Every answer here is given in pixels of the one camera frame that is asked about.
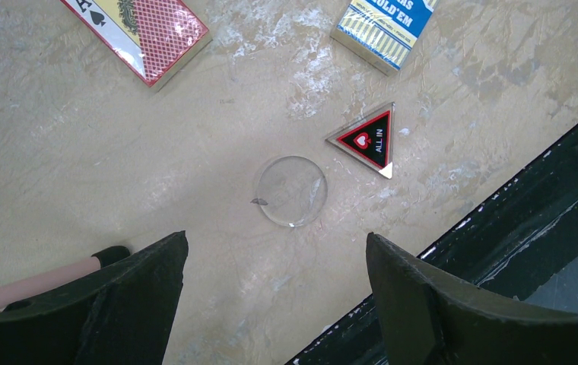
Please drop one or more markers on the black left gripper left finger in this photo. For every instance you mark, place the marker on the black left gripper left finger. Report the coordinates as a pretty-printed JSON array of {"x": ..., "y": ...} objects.
[{"x": 120, "y": 314}]

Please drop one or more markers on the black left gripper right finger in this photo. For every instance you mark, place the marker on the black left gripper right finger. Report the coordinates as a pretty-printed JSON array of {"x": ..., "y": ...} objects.
[{"x": 428, "y": 316}]

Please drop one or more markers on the red playing card deck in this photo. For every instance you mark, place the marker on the red playing card deck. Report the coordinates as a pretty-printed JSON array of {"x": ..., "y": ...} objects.
[{"x": 154, "y": 38}]

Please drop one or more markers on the pink music stand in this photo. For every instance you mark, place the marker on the pink music stand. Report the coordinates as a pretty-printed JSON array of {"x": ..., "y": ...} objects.
[{"x": 41, "y": 283}]

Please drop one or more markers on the clear round dealer button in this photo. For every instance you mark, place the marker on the clear round dealer button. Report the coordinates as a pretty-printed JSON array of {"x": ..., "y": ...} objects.
[{"x": 291, "y": 191}]

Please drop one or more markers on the triangular all in button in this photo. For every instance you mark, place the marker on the triangular all in button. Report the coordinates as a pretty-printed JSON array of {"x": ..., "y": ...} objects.
[{"x": 369, "y": 139}]

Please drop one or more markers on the blue playing card deck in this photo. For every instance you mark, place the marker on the blue playing card deck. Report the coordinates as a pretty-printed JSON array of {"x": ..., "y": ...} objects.
[{"x": 383, "y": 32}]

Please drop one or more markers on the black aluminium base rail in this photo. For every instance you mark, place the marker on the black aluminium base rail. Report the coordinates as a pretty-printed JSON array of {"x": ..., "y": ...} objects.
[{"x": 520, "y": 243}]

